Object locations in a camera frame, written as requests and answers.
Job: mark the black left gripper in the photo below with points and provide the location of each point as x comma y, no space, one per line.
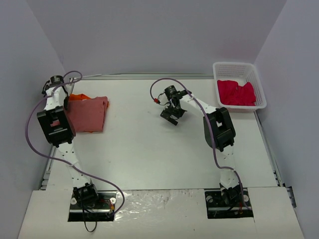
66,102

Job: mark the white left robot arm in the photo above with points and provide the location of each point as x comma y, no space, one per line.
59,132

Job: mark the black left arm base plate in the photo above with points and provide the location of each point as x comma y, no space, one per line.
100,211

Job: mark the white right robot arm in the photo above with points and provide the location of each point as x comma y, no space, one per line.
219,134

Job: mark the pink t shirt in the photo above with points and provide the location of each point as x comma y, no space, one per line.
89,114

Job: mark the white plastic basket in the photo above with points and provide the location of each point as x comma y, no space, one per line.
241,73

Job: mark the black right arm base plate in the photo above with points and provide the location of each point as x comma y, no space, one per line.
219,205

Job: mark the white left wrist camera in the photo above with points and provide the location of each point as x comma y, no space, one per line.
72,81

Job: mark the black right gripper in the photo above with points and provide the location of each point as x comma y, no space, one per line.
171,114

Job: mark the magenta t shirt in basket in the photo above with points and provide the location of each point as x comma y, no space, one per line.
231,93

